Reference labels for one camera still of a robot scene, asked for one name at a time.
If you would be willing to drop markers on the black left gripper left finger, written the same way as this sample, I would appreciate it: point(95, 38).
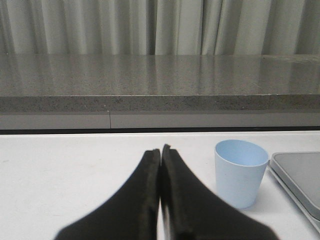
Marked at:
point(130, 214)

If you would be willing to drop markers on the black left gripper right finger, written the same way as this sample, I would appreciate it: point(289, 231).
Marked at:
point(192, 212)

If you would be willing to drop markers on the light blue plastic cup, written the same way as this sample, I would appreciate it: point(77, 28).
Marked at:
point(239, 169)

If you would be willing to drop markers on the silver electronic kitchen scale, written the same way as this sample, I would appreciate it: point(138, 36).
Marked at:
point(299, 175)

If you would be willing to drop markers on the grey stone counter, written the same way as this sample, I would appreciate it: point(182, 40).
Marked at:
point(95, 91)

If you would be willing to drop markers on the grey pleated curtain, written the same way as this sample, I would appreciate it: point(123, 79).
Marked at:
point(160, 27)

